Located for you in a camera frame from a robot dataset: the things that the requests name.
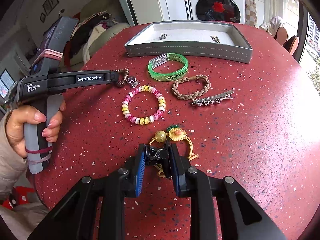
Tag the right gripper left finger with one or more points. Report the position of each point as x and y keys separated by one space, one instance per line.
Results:
x=92 y=201

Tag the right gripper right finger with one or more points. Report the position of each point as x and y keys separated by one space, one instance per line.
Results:
x=219 y=204

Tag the black hair claw clip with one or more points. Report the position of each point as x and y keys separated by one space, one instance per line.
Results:
x=154 y=155

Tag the silver rhinestone barrette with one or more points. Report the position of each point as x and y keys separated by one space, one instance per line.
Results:
x=213 y=99

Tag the silver heart hair claw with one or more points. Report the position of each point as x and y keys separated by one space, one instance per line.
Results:
x=132 y=81

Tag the green translucent bangle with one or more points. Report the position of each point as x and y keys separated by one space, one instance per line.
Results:
x=168 y=67

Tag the silver rhinestone hair claw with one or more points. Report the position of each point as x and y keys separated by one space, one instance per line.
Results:
x=163 y=36

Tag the gold bunny hair clip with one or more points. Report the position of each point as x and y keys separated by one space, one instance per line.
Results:
x=215 y=39

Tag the beige sleeve forearm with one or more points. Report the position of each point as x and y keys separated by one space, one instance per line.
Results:
x=11 y=164

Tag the grey jewelry tray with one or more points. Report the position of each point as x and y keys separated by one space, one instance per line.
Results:
x=191 y=38

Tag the person's left hand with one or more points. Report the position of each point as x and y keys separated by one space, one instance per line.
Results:
x=29 y=114

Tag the pile of clothes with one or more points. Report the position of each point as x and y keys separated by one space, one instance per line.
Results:
x=83 y=31

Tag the beige sofa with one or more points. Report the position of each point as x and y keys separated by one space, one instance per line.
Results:
x=98 y=38

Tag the brown chair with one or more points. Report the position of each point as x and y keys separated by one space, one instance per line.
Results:
x=281 y=35
x=291 y=44

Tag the beige bag on chair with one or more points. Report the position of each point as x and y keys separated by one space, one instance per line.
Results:
x=272 y=26

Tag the lower white washing machine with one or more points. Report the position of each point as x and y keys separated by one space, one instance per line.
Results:
x=218 y=10

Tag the wall picture frames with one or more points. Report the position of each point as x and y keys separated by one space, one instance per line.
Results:
x=48 y=6

